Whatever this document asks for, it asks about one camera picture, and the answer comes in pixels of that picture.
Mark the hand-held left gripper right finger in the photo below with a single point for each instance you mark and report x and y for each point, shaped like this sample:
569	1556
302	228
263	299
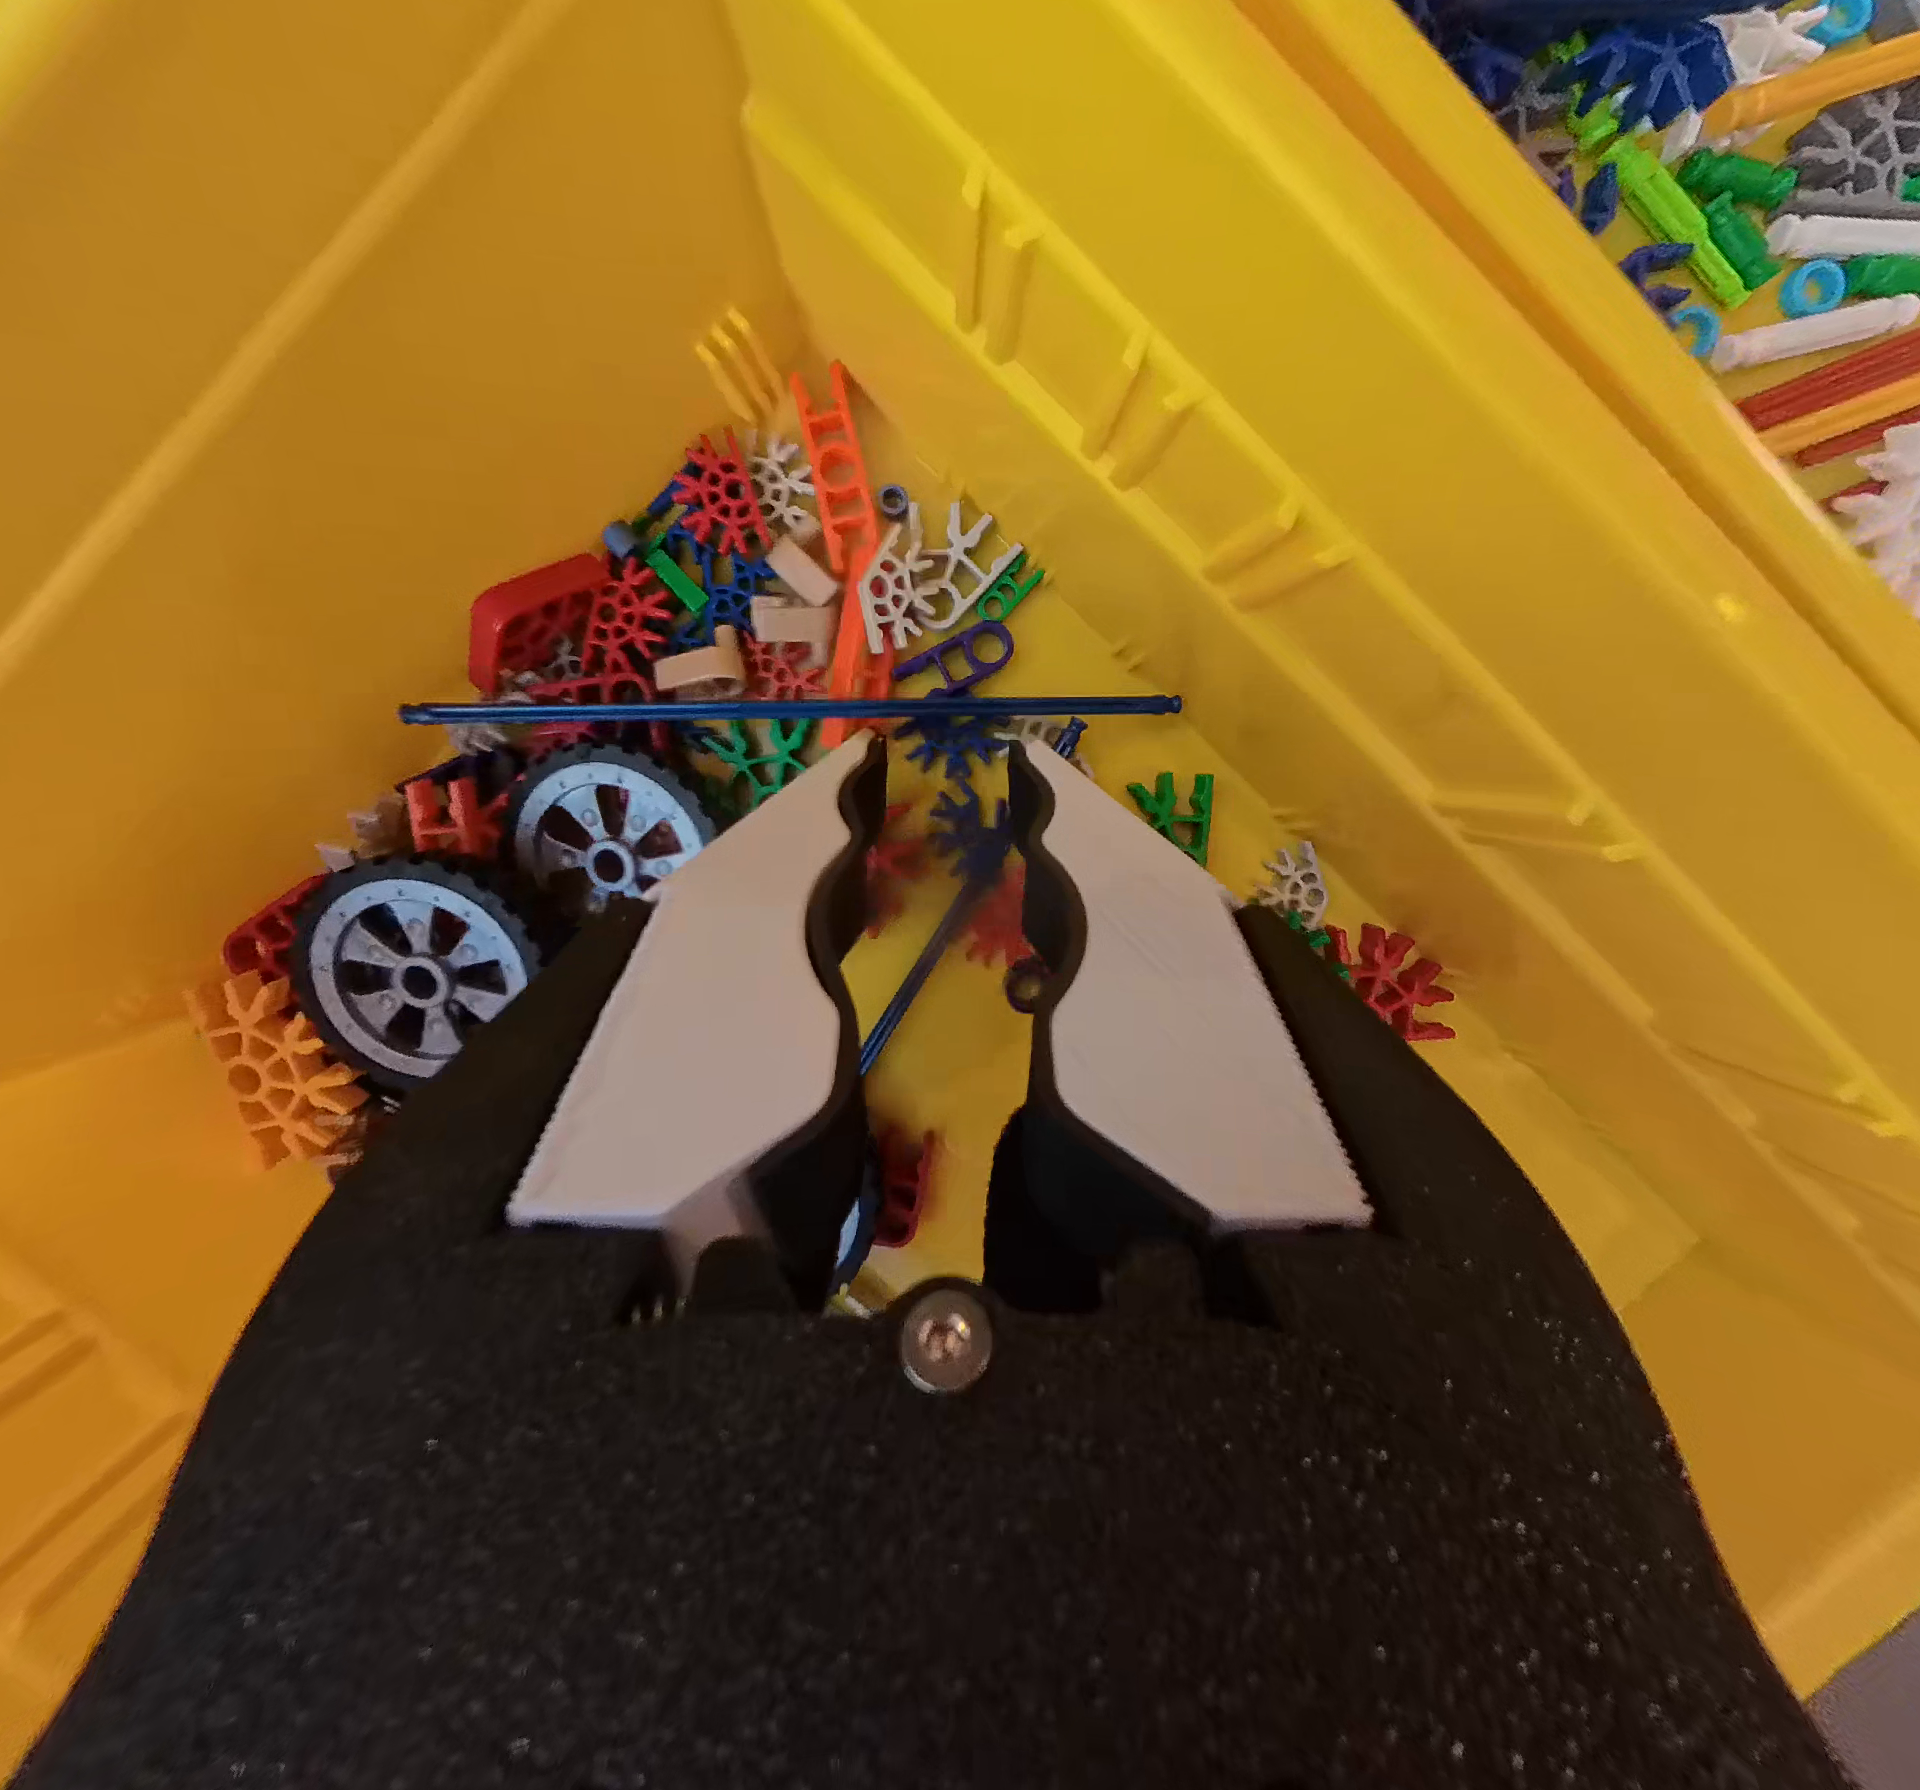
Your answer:
1201	1068

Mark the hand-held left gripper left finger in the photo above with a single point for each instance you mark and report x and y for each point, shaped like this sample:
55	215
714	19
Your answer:
674	1068

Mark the thin blue rod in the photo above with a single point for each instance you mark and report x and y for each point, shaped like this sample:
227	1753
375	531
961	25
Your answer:
601	711
914	995

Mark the yellow plastic bin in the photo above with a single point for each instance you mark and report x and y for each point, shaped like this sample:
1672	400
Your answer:
363	323
1518	172

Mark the black toy wheel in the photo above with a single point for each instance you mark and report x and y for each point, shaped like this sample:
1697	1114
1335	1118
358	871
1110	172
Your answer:
615	831
421	976

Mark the pile of mixed toy parts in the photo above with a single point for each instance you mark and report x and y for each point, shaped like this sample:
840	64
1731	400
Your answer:
779	564

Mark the pile of colourful building pieces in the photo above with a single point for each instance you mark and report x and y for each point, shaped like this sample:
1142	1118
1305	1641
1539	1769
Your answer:
1621	19

